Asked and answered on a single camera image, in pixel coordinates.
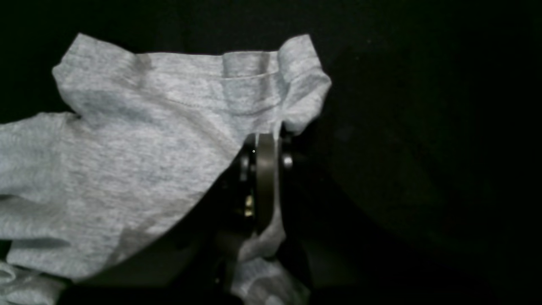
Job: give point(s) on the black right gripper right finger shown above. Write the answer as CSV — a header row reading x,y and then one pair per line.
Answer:
x,y
305,212

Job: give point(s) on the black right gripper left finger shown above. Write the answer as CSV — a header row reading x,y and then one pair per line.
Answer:
x,y
190,264

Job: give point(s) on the black table cloth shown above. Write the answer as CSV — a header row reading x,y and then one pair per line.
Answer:
x,y
432,125

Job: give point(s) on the grey t-shirt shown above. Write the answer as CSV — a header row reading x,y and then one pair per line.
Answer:
x,y
147,136

